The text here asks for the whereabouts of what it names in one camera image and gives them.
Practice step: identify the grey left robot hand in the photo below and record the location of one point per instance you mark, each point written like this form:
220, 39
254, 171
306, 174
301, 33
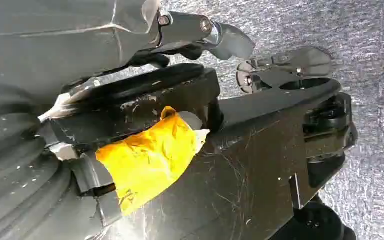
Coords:
79, 49

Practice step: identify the ribbed grey left arm sleeve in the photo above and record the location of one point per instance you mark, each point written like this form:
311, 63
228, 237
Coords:
13, 185

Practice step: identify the black rounded robot foot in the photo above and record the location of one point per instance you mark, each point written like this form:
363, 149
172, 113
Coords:
314, 222

